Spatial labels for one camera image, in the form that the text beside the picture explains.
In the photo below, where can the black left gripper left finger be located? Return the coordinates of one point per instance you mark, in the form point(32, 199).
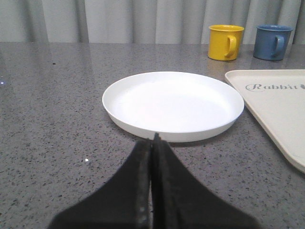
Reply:
point(121, 203)

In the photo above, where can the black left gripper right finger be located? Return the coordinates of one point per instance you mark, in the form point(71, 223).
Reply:
point(180, 201)

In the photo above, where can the white round plate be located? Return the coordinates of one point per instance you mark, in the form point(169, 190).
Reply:
point(179, 107)

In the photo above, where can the cream rabbit serving tray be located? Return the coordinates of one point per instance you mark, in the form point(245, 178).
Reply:
point(276, 98)

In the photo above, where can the yellow enamel mug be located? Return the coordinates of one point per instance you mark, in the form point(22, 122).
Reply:
point(224, 42)

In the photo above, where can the blue enamel mug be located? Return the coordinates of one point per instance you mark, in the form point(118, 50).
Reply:
point(271, 42)

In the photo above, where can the grey curtain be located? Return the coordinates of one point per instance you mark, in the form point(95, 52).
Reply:
point(142, 21)

